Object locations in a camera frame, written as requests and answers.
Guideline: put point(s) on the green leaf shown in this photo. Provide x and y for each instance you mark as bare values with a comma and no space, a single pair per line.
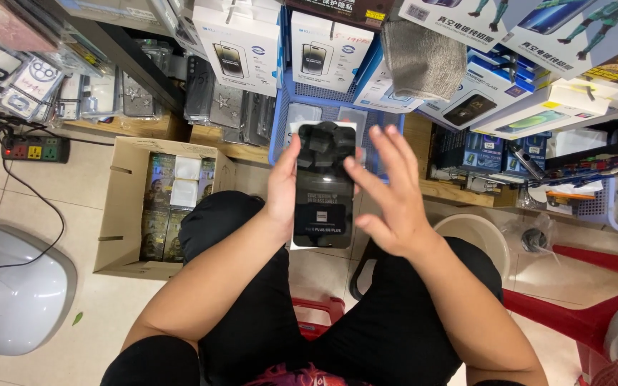
77,319

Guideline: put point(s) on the red plastic stool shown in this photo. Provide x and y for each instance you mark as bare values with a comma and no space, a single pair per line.
317,316

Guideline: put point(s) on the blue plastic basket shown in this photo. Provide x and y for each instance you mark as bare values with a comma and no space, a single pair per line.
336,104

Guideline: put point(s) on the red plastic chair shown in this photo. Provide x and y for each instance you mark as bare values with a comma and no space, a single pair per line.
572,316

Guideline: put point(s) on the beige plastic bucket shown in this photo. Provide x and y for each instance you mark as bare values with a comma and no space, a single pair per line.
480,236

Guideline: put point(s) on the dark box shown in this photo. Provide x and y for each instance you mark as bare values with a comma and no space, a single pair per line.
341,10

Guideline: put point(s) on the person's right hand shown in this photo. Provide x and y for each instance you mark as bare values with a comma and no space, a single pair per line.
400,209

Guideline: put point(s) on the cardboard box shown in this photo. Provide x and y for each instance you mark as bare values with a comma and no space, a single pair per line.
121,214

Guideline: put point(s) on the stack of dark blue boxes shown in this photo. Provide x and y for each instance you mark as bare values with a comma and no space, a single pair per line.
480,153

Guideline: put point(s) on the black screen protector packet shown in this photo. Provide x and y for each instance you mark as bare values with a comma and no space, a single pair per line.
324,198

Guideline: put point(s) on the white box green phone print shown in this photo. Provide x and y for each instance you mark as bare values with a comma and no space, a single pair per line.
539,115

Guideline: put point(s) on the clear plastic bag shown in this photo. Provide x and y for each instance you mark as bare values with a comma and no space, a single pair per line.
531,238

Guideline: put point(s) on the grey cloth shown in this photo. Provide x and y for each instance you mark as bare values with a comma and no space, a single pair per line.
421,59

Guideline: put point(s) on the row of dark phone cases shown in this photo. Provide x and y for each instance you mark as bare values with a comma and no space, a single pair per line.
228,110

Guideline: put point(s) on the black power strip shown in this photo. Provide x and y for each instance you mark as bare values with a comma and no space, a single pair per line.
35,148

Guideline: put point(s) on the clear packets in basket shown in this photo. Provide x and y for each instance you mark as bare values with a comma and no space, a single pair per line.
301,115

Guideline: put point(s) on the person's red patterned shirt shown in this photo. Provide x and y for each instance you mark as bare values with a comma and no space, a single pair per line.
309,375

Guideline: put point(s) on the grey white appliance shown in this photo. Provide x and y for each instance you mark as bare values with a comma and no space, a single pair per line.
14,295

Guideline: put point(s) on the white box black phone print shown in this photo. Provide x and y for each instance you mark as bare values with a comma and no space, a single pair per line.
475,99

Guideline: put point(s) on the row of clear phone cases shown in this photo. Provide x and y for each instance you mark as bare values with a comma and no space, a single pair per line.
35,80

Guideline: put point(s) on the stack of packets in carton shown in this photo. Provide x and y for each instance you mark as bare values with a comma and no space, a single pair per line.
167,214

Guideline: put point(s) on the white screen protector box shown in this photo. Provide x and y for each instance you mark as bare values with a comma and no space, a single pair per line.
239,45
330,51

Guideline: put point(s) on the person's black trousers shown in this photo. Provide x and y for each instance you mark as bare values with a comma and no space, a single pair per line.
266,300

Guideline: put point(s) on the person's left hand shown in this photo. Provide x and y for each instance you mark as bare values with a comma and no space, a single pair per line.
279,193

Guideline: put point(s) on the large white box figure print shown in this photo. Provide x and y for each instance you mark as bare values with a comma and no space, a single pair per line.
577,32
464,19

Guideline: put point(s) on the white and blue box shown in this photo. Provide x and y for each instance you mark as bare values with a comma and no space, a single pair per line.
381,96

